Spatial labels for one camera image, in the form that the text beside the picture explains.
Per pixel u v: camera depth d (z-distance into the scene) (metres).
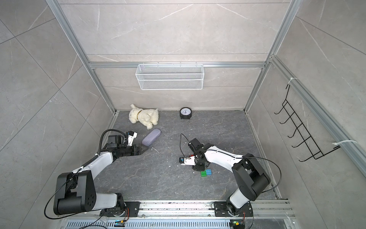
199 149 0.66
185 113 1.15
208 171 0.86
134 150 0.78
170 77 1.01
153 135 1.01
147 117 1.01
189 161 0.78
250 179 0.44
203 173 0.84
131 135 0.81
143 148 0.82
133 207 0.73
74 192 0.46
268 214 0.74
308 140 0.63
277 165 0.46
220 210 0.73
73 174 0.46
